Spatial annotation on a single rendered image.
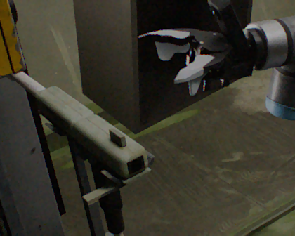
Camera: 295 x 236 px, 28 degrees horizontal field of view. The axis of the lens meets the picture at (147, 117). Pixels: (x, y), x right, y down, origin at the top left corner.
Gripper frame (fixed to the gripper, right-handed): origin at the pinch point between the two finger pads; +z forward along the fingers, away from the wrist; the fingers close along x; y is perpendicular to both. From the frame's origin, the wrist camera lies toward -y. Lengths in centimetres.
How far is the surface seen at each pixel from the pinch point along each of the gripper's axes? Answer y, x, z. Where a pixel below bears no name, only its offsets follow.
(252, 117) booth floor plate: 127, 120, -117
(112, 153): 3.0, -18.5, 14.6
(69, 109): 6.1, -2.0, 15.8
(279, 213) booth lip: 118, 50, -85
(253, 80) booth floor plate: 131, 155, -140
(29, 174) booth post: 47, 30, 17
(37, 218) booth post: 60, 27, 17
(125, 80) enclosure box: 64, 86, -31
